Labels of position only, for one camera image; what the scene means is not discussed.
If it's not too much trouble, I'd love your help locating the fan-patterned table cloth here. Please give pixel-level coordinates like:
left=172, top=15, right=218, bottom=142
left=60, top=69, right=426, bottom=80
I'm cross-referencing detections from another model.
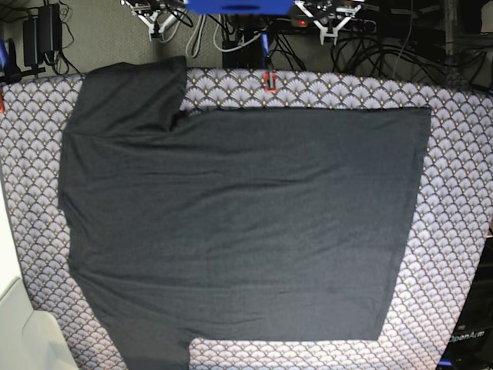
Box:
left=1, top=69, right=492, bottom=369

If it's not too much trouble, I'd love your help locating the blue vertical post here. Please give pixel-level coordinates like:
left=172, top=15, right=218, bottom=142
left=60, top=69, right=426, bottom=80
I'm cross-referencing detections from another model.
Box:
left=260, top=32, right=270, bottom=69

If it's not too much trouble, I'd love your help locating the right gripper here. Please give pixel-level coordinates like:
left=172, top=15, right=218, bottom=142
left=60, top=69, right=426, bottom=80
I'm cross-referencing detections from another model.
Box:
left=122, top=0, right=185, bottom=41

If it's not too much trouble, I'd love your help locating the white plastic bin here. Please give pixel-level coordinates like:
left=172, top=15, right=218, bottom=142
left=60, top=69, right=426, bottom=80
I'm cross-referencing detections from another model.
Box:
left=1, top=197, right=77, bottom=369

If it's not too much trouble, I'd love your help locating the black OpenArm box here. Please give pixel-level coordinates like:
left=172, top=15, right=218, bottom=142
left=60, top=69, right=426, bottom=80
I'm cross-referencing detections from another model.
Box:
left=437, top=235, right=492, bottom=369

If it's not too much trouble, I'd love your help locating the red and black clamp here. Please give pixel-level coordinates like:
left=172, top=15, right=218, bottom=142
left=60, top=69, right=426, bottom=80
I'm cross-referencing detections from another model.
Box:
left=263, top=69, right=277, bottom=93

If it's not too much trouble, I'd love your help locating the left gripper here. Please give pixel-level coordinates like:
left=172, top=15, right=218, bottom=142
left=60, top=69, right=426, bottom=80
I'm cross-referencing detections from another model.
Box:
left=294, top=2, right=362, bottom=45

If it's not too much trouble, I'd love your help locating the grey looped cable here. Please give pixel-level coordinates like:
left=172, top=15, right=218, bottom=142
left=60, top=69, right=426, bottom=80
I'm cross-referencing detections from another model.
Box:
left=184, top=15, right=209, bottom=59

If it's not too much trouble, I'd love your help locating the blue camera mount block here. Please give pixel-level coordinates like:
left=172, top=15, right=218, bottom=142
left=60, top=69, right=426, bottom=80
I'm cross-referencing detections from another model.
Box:
left=186, top=0, right=293, bottom=15

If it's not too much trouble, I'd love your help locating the dark grey T-shirt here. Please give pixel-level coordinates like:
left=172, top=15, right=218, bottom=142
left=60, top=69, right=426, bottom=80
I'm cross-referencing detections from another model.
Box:
left=58, top=57, right=431, bottom=369

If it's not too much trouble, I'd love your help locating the black power strip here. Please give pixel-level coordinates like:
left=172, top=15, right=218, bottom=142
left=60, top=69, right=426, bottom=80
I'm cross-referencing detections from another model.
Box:
left=289, top=15, right=377, bottom=34

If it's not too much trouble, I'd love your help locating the black power adapter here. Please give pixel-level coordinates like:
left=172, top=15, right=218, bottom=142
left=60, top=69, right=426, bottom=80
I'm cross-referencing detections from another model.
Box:
left=22, top=3, right=62, bottom=68

